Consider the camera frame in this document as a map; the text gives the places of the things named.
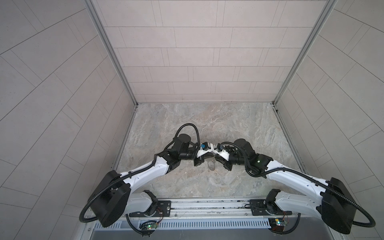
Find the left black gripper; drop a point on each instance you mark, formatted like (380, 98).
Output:
(198, 161)

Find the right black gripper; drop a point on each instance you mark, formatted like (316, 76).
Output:
(226, 165)

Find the metal key holder plate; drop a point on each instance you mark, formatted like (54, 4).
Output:
(211, 162)

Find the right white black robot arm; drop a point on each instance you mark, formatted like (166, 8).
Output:
(328, 200)

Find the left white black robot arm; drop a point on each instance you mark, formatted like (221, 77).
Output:
(116, 195)

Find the right circuit board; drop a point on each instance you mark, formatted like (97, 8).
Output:
(277, 225)

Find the circuit board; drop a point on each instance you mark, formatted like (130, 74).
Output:
(277, 225)
(149, 226)

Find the left circuit board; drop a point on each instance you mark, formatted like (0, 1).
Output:
(149, 226)

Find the perforated vent strip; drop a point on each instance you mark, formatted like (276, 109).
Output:
(192, 224)

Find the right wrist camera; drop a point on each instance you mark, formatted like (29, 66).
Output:
(219, 151)

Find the aluminium mounting rail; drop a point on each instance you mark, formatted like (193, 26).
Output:
(236, 207)

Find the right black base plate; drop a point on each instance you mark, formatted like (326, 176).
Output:
(264, 208)

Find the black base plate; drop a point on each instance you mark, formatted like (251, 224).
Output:
(264, 208)
(160, 209)

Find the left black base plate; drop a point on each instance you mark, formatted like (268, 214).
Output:
(160, 209)

